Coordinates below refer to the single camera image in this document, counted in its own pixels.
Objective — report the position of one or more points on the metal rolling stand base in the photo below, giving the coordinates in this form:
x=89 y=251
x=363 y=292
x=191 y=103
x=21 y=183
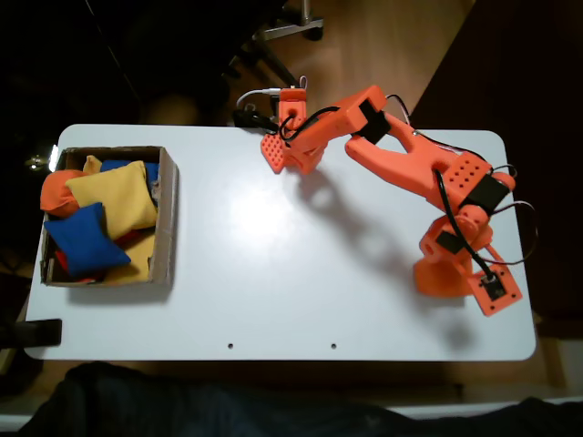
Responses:
x=291 y=28

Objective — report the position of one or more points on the orange bean bag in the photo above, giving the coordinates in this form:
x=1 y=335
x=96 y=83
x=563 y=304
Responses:
x=54 y=193
x=437 y=284

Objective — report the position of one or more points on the small yellow bean bag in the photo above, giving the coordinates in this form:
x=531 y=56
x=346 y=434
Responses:
x=91 y=165

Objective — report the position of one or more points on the person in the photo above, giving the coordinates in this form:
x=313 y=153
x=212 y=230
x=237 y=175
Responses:
x=182 y=405

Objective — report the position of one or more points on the large blue bean bag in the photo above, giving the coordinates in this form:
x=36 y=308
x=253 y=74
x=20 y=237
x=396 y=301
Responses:
x=84 y=241

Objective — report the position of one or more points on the orange camera mount plate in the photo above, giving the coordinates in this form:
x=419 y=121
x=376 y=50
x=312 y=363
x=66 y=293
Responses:
x=510 y=296

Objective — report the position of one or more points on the red bean bag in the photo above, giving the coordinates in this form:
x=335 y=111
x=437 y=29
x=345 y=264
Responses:
x=61 y=261

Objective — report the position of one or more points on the brown round object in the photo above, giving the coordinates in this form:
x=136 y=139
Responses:
x=175 y=109

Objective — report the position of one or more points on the cardboard box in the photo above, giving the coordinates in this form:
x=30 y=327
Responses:
x=166 y=218

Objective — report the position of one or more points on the large yellow bean bag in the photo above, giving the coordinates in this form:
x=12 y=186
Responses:
x=114 y=196

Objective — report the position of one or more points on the black table clamp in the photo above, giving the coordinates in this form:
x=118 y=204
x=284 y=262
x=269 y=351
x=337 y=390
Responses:
x=41 y=332
x=252 y=119

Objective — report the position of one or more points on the small shiny metal object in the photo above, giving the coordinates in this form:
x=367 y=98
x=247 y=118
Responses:
x=34 y=161

